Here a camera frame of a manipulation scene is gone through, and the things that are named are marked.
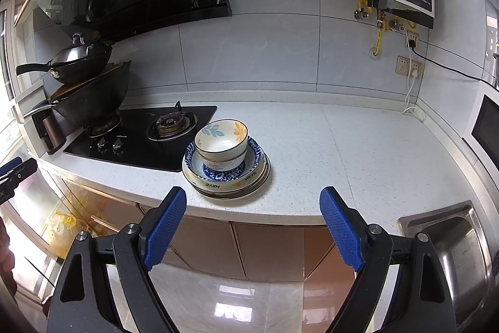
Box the person's left forearm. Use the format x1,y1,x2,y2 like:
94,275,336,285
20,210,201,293
0,218,16,302

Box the gas burner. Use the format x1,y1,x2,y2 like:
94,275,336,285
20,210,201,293
84,115,121,136
146,101,197,142

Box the brown metal container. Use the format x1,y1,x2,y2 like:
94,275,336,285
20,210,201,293
31,110,68,155

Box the stainless steel sink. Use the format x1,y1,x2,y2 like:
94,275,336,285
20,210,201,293
398,200,499,333

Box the yellow bear print plate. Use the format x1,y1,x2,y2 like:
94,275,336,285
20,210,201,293
187,157,271,197
182,146,269,191

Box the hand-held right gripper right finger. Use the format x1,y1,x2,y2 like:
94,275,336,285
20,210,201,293
320,186,457,333

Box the black wok lid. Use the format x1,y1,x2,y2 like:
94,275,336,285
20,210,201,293
50,33,103,64

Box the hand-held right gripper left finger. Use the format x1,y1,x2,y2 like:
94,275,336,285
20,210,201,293
46,186,188,333

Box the blue patterned bowl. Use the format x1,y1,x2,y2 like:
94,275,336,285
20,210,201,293
184,136,263,181

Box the white power cable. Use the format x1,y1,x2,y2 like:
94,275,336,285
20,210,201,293
402,73,427,121

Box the white microwave oven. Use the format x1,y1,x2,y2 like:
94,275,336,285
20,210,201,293
462,93,499,170

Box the black wok with handle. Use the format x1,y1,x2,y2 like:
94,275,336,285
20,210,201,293
16,44,114,85

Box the large black wok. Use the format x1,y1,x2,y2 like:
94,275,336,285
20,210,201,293
23,61,132,129

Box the black power cable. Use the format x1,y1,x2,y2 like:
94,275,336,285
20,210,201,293
409,44,499,88

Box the flower print bowl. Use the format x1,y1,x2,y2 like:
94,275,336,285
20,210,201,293
194,119,249,158

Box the brass pipe fittings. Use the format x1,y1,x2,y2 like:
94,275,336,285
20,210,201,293
353,0,419,33

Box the striped patterned plate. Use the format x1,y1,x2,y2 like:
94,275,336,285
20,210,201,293
193,161,271,200

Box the black gas stove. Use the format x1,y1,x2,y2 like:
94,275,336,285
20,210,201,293
63,105,218,173

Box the beige wall outlet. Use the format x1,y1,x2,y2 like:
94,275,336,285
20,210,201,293
397,56,424,78

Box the yellow gas hose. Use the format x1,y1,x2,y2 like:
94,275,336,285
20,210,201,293
373,21,385,56

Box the brown cabinet door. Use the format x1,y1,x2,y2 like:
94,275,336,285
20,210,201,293
136,202,248,281
303,226,357,281
58,177,139,240
231,221,305,284

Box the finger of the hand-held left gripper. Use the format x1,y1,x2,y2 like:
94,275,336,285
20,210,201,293
8,158,38,187
0,157,23,178

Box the small white bowl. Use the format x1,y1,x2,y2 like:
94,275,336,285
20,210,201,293
200,148,247,172

